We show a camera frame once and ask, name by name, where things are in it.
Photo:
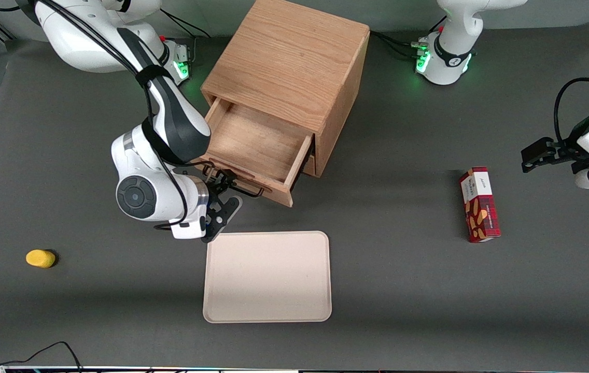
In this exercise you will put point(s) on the wooden drawer without slot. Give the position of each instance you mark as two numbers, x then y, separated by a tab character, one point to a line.
310	165

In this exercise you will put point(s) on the yellow lemon toy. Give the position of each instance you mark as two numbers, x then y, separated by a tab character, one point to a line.
40	258

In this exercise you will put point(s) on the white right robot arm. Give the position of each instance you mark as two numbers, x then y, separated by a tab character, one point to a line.
82	46

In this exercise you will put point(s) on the red plaid shortbread box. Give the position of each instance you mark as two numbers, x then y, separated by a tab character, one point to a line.
481	207

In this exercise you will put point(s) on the oak wooden drawer cabinet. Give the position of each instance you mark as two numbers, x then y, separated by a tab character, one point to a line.
284	57

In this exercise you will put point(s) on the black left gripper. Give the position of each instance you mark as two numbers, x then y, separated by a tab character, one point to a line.
563	153

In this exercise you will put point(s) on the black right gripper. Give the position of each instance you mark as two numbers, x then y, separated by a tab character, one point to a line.
216	185

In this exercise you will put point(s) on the wooden drawer with slot grip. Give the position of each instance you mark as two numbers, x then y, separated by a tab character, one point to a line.
258	145

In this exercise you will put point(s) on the beige plastic tray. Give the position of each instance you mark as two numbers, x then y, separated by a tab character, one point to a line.
267	277

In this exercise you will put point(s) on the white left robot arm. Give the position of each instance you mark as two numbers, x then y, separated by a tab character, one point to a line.
450	52

